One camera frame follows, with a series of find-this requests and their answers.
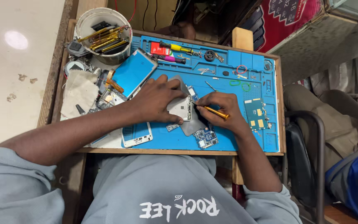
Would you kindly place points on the white cloth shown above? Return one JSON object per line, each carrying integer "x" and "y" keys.
{"x": 79, "y": 93}

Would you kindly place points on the small gray circuit piece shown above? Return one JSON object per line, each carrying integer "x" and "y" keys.
{"x": 172, "y": 127}

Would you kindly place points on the thin metal pin tool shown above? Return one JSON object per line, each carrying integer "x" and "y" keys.
{"x": 210, "y": 86}

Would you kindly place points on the wooden work table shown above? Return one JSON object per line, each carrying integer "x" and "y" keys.
{"x": 179, "y": 151}

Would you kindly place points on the blue phone circuit board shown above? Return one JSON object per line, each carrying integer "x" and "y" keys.
{"x": 206, "y": 138}

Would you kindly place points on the wooden post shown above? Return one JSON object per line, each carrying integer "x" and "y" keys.
{"x": 242, "y": 39}

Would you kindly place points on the black cone tip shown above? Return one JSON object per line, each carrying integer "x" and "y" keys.
{"x": 80, "y": 109}

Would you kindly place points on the gray metal plate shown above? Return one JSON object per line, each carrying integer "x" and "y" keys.
{"x": 194, "y": 124}

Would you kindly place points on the white phone housing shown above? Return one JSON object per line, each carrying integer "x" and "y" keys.
{"x": 182, "y": 107}

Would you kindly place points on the small blue circuit board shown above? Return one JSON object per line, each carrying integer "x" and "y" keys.
{"x": 193, "y": 92}

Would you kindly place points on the bundle of gold screwdrivers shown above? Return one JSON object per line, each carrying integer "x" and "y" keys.
{"x": 106, "y": 39}

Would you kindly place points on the metal tweezers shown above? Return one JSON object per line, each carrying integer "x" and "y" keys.
{"x": 204, "y": 71}

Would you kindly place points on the red printed banner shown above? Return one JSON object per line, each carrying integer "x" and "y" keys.
{"x": 281, "y": 25}

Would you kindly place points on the black round part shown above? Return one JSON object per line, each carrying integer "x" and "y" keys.
{"x": 210, "y": 55}

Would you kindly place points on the white phone front frame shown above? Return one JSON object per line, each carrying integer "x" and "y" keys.
{"x": 137, "y": 135}

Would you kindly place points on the heap of phone parts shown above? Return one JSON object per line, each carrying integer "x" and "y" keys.
{"x": 107, "y": 98}

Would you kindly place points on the person's gray shirt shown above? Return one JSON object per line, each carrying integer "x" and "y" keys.
{"x": 166, "y": 193}

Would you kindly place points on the small red box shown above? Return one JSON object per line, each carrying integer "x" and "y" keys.
{"x": 156, "y": 49}

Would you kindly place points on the white plastic bucket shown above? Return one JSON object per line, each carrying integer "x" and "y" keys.
{"x": 87, "y": 21}

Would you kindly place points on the person's left hand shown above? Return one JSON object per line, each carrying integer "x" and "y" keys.
{"x": 154, "y": 99}

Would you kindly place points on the black metal chair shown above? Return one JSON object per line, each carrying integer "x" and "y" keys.
{"x": 300, "y": 161}

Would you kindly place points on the teal phone circuit board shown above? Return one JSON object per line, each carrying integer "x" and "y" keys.
{"x": 256, "y": 113}

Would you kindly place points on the small black button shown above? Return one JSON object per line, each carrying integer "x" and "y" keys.
{"x": 226, "y": 73}

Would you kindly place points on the red rubber band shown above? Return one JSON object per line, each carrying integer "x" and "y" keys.
{"x": 237, "y": 69}

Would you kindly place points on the person's right hand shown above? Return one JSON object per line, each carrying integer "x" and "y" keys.
{"x": 228, "y": 112}

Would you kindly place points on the blue silicone repair mat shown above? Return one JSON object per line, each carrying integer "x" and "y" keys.
{"x": 172, "y": 140}

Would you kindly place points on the green rubber band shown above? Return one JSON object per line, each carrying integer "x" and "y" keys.
{"x": 242, "y": 88}
{"x": 235, "y": 80}

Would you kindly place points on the phone with blue screen film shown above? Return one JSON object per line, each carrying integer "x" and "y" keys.
{"x": 132, "y": 73}

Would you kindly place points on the weathered gray counter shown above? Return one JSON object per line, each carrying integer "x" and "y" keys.
{"x": 315, "y": 49}

